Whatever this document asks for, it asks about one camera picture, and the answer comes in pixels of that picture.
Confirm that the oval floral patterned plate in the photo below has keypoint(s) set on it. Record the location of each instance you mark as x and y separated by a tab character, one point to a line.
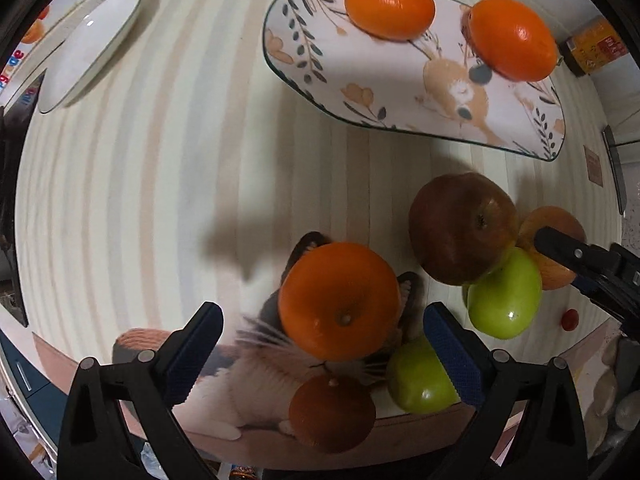
380	75

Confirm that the orange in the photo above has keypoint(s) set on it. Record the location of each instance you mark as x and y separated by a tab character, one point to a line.
515	37
390	2
337	300

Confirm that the dark reddish brown fruit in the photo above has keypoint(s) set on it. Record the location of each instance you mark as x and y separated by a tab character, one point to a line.
332	412

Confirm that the white round plate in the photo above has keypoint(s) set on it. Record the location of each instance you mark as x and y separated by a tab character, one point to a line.
85	50

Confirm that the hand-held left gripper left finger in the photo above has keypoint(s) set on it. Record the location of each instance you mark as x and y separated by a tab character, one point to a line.
197	355

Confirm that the dark soy sauce bottle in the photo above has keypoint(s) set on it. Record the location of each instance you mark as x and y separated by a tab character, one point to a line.
595	47

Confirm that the brownish red apple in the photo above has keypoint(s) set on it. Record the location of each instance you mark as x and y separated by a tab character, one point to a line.
555	220
460	230

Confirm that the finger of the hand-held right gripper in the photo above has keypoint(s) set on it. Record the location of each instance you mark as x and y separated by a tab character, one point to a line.
587	284
565	250

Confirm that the black smartphone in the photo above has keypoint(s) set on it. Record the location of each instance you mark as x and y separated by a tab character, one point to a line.
616	170

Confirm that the green apple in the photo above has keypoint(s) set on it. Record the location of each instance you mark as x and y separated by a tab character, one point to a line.
505	295
417	385

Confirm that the red cherry tomato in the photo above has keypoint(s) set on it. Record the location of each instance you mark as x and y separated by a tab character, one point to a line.
570	320

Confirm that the brown square coaster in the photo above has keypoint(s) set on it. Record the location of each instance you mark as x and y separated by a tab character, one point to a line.
593	165

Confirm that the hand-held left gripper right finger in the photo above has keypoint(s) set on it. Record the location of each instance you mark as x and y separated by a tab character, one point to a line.
450	355

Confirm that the colourful wall sticker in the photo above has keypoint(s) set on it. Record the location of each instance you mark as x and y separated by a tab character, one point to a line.
32	32

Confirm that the black gas stove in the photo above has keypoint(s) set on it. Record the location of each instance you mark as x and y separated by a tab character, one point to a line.
7	185

